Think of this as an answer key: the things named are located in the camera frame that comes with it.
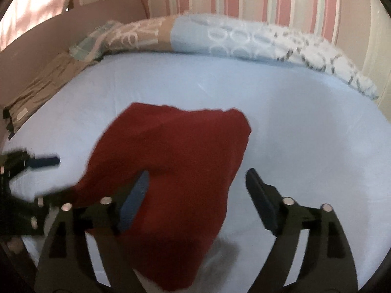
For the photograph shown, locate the brown patterned pillow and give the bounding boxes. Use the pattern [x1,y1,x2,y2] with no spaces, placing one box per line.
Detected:
[2,51,100,141]

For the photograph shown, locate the brown headboard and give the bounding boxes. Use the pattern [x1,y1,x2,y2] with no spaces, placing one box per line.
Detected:
[0,0,149,150]

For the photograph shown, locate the red knit garment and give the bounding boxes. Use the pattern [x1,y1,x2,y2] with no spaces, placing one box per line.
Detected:
[72,102,252,292]

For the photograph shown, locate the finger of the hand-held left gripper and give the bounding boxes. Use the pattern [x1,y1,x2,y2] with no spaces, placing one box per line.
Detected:
[31,186,81,209]
[26,156,61,169]

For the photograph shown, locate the green plaid cloth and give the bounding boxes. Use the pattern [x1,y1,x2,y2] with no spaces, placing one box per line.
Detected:
[69,19,124,62]

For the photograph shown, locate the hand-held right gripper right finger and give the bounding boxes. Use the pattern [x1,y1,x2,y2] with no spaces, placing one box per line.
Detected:
[245,168,358,293]

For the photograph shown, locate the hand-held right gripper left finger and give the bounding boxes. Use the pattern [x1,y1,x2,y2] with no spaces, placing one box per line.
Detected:
[34,170,151,293]

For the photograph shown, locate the patterned blue beige pillow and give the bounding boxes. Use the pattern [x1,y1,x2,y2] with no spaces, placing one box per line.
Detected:
[102,13,380,101]

